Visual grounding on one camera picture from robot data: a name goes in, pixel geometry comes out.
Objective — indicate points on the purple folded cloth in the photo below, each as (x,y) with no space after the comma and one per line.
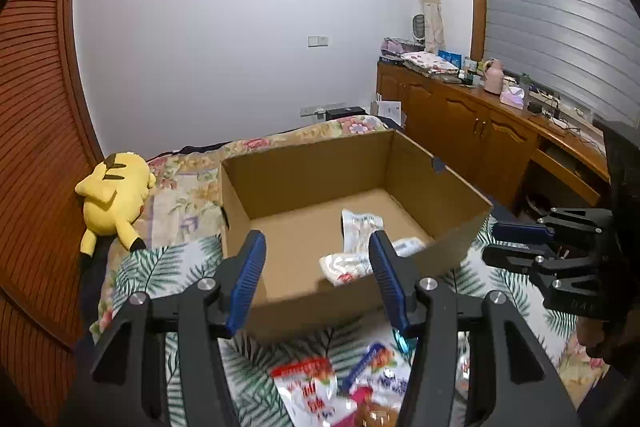
(400,47)

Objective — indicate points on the black box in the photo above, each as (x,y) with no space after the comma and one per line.
(345,113)

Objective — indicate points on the slatted wooden wardrobe door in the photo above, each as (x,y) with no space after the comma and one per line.
(35,107)

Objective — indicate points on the person's right hand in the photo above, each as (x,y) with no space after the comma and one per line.
(592,339)

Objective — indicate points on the white flat snack packet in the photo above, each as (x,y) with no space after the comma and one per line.
(410,247)

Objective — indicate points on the wooden cabinet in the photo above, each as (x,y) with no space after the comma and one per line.
(450,122)

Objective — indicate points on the white crumpled snack packet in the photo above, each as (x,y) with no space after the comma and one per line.
(361,227)

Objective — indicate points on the white blue-edged snack packet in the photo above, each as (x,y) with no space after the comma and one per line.
(385,374)

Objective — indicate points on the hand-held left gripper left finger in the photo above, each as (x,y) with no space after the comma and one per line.
(250,277)

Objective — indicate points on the brown cardboard box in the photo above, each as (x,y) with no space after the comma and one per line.
(300,197)

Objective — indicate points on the white red-label snack packet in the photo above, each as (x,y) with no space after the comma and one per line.
(345,268)

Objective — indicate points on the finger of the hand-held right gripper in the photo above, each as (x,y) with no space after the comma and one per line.
(515,259)
(520,232)

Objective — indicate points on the brown snack packet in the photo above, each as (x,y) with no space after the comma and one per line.
(377,417)

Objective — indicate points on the white wall outlet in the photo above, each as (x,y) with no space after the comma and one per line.
(311,110)

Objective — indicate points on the white fan heater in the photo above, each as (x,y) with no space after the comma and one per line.
(420,27)

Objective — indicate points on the floral folded cloth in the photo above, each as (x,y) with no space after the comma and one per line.
(430,63)

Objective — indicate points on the pink kettle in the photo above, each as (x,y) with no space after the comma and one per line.
(492,77)

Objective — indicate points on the blue packets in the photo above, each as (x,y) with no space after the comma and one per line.
(450,57)

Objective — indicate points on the floral bed sheet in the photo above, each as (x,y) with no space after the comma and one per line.
(185,177)

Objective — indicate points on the white box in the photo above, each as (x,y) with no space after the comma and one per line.
(387,109)

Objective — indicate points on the pink tissue box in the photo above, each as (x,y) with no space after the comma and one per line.
(512,98)

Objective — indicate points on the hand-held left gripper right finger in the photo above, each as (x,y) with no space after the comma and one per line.
(387,277)

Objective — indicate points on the leaf print blanket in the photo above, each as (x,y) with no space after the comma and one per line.
(165,257)

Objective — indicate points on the grey window blind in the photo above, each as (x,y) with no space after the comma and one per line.
(550,7)

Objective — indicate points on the white wall switch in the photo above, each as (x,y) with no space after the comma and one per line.
(317,41)

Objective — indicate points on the yellow plush toy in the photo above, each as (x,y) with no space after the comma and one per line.
(112,192)

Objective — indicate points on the clear red-print snack packet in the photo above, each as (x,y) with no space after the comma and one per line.
(305,389)

